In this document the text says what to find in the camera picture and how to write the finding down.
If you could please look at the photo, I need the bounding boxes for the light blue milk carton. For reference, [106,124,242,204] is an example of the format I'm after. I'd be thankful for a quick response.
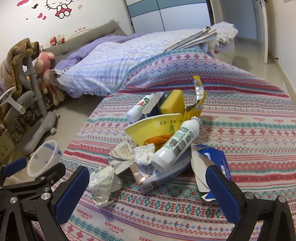
[130,148,192,193]

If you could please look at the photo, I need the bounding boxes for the white trash bin blue patches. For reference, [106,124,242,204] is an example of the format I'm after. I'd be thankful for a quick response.
[27,140,62,178]

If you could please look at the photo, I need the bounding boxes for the cardboard box on floor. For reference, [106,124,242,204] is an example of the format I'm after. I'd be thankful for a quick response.
[0,130,18,164]

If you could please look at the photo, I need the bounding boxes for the grey kids desk chair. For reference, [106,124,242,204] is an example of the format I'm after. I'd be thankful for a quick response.
[1,57,59,155]

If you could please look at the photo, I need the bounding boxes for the crumpled paper receipt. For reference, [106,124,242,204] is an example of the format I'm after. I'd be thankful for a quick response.
[107,142,135,175]

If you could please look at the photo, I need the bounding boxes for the torn blue white carton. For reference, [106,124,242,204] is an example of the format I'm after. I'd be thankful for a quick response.
[190,143,232,202]

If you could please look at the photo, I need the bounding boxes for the brown fleece blanket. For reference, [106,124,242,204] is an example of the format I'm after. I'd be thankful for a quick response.
[0,37,40,119]

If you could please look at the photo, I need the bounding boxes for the patterned knit bedspread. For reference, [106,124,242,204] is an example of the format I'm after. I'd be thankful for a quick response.
[60,49,295,240]

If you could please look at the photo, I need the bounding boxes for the white AD milk bottle rear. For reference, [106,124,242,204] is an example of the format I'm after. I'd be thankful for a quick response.
[126,93,154,123]

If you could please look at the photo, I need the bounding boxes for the white ad milk bottle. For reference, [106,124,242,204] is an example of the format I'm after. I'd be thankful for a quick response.
[151,116,202,173]
[126,93,154,123]

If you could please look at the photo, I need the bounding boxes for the white AD milk bottle front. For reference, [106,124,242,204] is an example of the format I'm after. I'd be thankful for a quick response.
[151,116,202,173]

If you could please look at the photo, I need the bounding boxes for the pink plush monkey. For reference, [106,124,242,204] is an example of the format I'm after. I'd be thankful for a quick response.
[34,52,65,106]

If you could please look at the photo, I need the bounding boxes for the yellow paper noodle bowl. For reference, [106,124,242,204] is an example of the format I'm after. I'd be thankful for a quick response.
[124,113,183,151]

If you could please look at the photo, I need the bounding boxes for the lilac checked duvet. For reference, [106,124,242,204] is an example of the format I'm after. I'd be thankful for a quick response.
[49,21,239,96]

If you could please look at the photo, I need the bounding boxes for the small blue white box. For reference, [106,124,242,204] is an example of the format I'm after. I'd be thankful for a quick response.
[142,92,165,118]

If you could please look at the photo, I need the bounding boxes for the torn yellow foil wrapper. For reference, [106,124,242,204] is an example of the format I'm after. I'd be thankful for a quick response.
[183,75,207,121]

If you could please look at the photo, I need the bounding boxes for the grey long bolster pillow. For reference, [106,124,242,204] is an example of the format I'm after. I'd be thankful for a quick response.
[43,21,127,64]

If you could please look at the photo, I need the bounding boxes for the small hello kitty plush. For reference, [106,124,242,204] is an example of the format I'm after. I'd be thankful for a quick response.
[50,34,66,46]

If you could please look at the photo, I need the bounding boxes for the yellow sponge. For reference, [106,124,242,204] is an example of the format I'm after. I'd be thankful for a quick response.
[160,89,185,114]

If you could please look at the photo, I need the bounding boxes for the blue white wardrobe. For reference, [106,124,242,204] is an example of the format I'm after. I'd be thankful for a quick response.
[125,0,214,33]

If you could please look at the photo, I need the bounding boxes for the folded striped blanket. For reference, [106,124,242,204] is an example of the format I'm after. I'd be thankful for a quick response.
[164,27,217,52]

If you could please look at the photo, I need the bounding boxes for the white door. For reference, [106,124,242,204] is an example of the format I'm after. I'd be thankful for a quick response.
[253,0,268,64]

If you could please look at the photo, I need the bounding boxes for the hello kitty wall sticker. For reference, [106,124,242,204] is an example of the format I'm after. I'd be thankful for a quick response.
[16,0,86,20]

